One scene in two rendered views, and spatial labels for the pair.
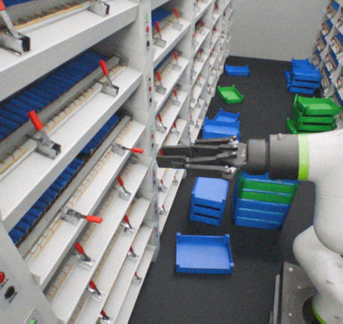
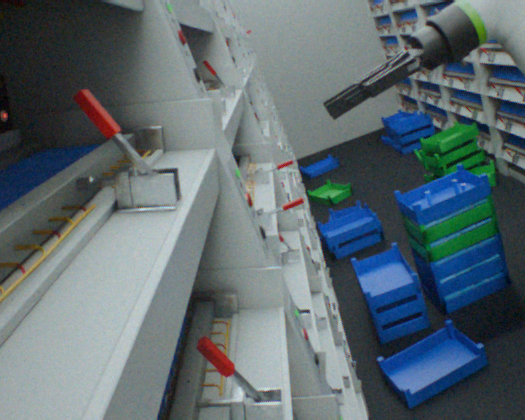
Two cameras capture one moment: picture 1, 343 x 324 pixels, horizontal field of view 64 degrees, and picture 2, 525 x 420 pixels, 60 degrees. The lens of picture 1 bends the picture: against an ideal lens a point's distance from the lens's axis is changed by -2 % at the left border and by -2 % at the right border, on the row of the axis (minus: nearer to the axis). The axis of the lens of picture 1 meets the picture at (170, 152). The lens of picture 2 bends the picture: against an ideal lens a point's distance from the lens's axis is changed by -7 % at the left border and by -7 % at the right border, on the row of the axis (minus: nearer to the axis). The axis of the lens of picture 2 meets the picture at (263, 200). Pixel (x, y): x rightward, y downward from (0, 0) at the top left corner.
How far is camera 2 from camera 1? 0.53 m
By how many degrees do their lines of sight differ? 23
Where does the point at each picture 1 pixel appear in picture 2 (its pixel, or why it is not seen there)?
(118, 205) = (292, 268)
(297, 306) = not seen: outside the picture
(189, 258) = (417, 382)
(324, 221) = not seen: outside the picture
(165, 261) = (383, 406)
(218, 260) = (457, 361)
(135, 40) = (220, 55)
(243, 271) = (500, 352)
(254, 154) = (425, 36)
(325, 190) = (508, 26)
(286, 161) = (457, 21)
